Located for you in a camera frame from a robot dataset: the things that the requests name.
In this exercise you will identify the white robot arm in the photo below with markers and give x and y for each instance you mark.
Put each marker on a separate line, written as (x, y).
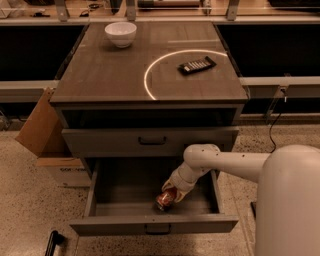
(288, 193)

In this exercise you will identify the closed grey top drawer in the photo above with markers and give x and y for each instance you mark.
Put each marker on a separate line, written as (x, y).
(144, 142)

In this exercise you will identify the open grey middle drawer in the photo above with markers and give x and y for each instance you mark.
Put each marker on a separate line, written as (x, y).
(122, 201)

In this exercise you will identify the black power adapter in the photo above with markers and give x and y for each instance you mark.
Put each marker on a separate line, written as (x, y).
(253, 207)

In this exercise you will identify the black snack bar packet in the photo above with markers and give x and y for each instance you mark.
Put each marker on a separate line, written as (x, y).
(196, 66)

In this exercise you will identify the black left base handle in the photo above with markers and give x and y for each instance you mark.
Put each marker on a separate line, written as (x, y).
(55, 239)

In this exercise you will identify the grey drawer cabinet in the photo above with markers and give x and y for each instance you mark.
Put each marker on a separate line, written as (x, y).
(140, 86)

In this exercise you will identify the brown cardboard box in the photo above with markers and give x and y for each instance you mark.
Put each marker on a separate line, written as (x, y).
(41, 135)

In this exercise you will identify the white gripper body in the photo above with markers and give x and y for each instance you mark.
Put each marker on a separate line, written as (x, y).
(183, 183)

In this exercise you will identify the white ceramic bowl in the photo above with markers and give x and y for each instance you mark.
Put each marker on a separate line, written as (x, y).
(121, 34)

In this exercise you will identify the red coke can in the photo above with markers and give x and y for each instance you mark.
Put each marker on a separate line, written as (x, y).
(166, 199)

